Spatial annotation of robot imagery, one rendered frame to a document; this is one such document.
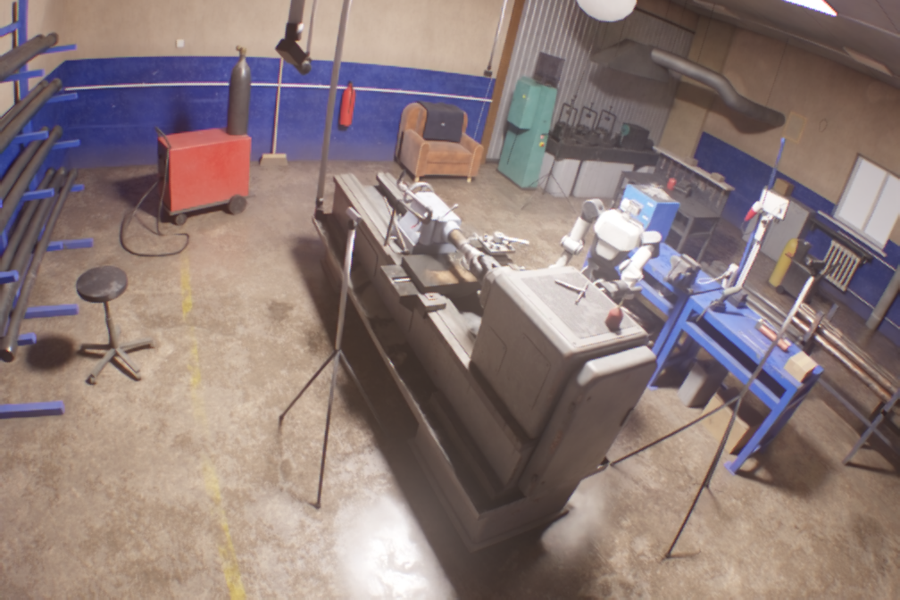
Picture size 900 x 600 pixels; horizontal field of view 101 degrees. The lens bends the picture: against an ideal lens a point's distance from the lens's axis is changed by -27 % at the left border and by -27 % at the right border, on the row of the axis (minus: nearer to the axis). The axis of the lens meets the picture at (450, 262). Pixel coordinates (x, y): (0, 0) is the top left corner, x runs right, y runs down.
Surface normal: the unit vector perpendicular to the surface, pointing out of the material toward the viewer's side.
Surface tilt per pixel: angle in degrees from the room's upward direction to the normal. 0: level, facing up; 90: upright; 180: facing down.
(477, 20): 90
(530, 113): 90
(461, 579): 0
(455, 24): 90
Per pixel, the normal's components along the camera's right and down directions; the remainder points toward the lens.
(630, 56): 0.47, 0.40
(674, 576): 0.21, -0.85
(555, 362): -0.87, 0.07
